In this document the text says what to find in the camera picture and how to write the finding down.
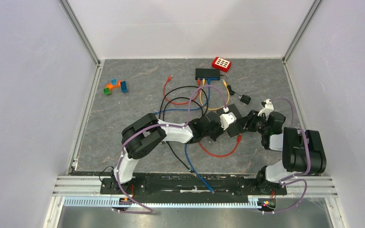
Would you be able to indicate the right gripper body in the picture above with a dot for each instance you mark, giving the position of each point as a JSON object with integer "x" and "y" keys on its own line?
{"x": 256, "y": 123}

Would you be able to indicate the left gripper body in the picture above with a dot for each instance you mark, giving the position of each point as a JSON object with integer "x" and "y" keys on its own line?
{"x": 215, "y": 133}

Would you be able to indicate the black network switch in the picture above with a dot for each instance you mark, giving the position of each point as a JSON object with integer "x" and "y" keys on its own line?
{"x": 207, "y": 74}

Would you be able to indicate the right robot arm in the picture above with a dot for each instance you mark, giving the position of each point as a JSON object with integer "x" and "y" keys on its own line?
{"x": 302, "y": 150}

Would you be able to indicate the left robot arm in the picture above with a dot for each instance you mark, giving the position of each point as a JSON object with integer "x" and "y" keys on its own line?
{"x": 141, "y": 137}

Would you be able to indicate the red keypad box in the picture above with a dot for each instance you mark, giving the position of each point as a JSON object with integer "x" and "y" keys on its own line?
{"x": 221, "y": 64}

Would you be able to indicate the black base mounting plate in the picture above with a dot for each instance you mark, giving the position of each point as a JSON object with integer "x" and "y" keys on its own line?
{"x": 185, "y": 188}

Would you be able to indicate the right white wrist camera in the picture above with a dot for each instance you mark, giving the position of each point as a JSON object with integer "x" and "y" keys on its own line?
{"x": 267, "y": 108}

